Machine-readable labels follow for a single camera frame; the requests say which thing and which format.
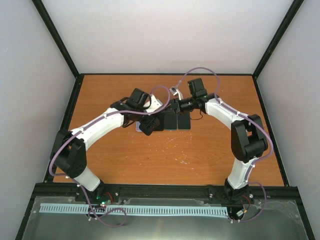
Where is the lilac phone case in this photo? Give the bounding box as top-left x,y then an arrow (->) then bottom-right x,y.
136,122 -> 141,132

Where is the black phone case with ring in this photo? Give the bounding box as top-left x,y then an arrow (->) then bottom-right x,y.
153,112 -> 165,131

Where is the teal phone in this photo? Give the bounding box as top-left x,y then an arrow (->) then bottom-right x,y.
164,112 -> 178,131

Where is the phone with lilac case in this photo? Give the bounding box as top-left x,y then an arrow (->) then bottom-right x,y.
177,112 -> 191,131

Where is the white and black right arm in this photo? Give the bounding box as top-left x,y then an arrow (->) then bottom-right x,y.
170,78 -> 271,203

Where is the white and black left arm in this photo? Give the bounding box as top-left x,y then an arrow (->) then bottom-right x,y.
48,88 -> 166,202

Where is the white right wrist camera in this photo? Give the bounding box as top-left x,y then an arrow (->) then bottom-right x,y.
169,86 -> 183,100

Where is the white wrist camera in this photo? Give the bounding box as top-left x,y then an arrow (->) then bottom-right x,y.
148,94 -> 163,113
169,86 -> 183,100

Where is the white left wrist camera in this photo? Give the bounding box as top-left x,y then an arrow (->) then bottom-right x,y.
148,94 -> 163,113

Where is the black frame rail base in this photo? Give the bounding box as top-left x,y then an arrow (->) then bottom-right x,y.
32,182 -> 301,208

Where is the light blue cable duct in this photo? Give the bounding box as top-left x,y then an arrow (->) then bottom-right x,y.
38,203 -> 228,218

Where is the black right frame post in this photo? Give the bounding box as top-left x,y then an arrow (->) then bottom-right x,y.
252,0 -> 306,78

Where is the black frame post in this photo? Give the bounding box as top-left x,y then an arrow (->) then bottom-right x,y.
31,0 -> 81,78
252,0 -> 306,78

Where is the black left frame post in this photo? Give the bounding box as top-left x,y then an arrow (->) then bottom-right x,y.
31,0 -> 81,78

